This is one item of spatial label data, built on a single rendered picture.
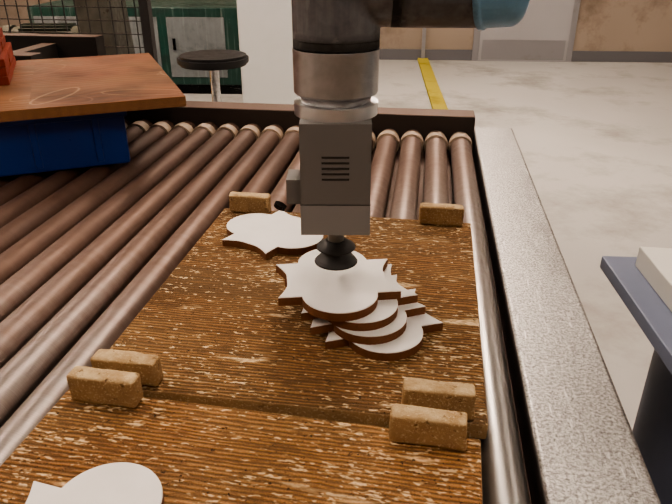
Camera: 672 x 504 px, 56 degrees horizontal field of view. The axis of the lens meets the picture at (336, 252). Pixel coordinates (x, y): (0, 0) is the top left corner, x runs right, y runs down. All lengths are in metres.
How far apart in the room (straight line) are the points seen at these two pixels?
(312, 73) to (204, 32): 5.47
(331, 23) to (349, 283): 0.25
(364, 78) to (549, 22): 7.49
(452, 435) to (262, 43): 4.30
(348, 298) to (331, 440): 0.16
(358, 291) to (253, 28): 4.13
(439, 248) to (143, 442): 0.44
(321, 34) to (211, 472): 0.35
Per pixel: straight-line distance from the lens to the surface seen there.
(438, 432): 0.50
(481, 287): 0.76
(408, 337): 0.61
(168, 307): 0.70
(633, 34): 8.37
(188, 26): 6.04
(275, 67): 4.70
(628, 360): 2.41
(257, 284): 0.72
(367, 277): 0.65
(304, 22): 0.55
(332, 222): 0.58
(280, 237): 0.81
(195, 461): 0.51
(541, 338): 0.70
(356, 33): 0.54
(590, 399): 0.63
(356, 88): 0.55
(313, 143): 0.55
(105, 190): 1.11
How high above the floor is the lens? 1.28
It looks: 26 degrees down
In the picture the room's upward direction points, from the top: straight up
